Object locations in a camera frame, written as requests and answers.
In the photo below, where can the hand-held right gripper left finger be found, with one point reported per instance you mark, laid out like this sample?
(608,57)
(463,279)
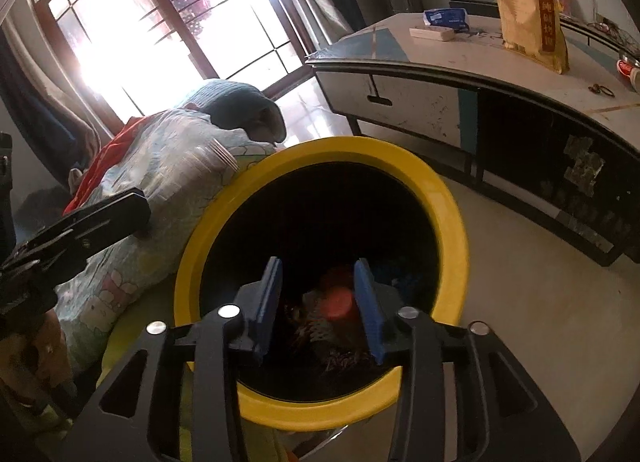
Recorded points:
(265,312)

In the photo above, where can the cartoon printed blanket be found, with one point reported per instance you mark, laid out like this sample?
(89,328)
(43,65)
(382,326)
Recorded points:
(150,242)

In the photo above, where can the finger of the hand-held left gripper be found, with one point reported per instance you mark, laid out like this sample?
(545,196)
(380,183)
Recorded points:
(100,224)

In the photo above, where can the purple candy wrapper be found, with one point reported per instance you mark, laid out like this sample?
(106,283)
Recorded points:
(345,359)

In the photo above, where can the dark blue curtain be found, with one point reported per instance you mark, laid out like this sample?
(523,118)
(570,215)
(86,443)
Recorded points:
(35,107)

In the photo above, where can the white rectangular block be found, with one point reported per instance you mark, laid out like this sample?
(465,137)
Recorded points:
(432,33)

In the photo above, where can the blue tissue pack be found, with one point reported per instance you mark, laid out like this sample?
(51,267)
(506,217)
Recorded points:
(445,17)

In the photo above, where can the yellow paper bag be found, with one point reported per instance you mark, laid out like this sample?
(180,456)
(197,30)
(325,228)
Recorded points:
(532,17)

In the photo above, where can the person's left hand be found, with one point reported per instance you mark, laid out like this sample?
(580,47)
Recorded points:
(40,357)

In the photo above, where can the blue quilted bedspread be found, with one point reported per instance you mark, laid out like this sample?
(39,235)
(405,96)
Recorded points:
(235,102)

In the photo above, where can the white foam fruit net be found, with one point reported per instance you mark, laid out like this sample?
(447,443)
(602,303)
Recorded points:
(320,332)

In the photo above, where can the red lidded jar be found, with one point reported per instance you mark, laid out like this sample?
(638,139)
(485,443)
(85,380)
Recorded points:
(631,69)

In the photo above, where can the yellow rimmed black trash bin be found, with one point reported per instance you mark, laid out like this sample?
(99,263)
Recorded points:
(450,222)

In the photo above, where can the red printed blanket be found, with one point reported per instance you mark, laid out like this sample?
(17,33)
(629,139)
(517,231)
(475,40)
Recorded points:
(107,167)

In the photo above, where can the brown framed window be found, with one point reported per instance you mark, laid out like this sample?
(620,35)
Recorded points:
(150,42)

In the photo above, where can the marble top coffee table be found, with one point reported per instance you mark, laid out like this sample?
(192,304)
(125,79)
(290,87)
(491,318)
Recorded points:
(450,72)

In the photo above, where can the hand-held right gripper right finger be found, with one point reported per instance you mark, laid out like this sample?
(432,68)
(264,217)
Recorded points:
(369,314)

